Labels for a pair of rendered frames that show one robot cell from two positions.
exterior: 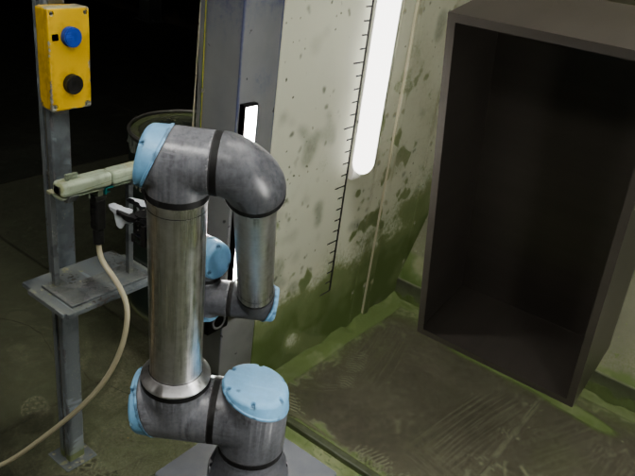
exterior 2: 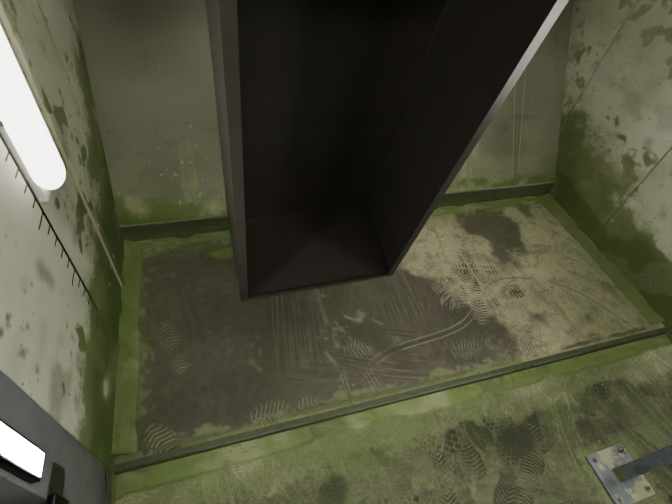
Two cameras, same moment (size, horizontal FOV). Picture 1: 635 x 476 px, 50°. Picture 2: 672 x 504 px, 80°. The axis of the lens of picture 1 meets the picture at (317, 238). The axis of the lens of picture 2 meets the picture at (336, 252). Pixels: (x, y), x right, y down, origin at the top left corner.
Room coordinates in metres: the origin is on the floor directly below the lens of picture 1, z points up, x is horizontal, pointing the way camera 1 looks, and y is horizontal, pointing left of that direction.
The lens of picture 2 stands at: (1.48, 0.12, 1.70)
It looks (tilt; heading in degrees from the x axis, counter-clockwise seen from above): 48 degrees down; 301
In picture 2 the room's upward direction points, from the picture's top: 11 degrees clockwise
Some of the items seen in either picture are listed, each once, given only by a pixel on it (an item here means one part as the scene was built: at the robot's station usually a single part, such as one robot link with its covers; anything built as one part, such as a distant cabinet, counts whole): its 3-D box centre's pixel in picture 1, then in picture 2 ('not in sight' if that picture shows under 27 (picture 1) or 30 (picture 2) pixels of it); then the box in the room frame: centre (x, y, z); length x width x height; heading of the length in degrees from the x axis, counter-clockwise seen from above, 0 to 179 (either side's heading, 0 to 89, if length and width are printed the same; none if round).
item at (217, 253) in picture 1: (201, 253); not in sight; (1.44, 0.27, 1.07); 0.12 x 0.09 x 0.10; 55
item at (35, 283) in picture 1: (92, 281); not in sight; (1.69, 0.64, 0.78); 0.31 x 0.23 x 0.01; 145
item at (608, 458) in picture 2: not in sight; (619, 474); (0.67, -1.09, 0.01); 0.20 x 0.20 x 0.01; 55
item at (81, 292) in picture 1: (94, 232); not in sight; (1.68, 0.62, 0.95); 0.26 x 0.15 x 0.32; 145
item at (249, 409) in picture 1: (249, 411); not in sight; (1.18, 0.10, 0.83); 0.17 x 0.15 x 0.18; 91
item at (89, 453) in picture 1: (72, 453); not in sight; (1.77, 0.76, 0.00); 0.12 x 0.12 x 0.01; 55
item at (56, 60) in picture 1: (63, 58); not in sight; (1.73, 0.71, 1.42); 0.12 x 0.06 x 0.26; 145
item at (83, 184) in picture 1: (133, 195); not in sight; (1.76, 0.54, 1.05); 0.49 x 0.05 x 0.23; 145
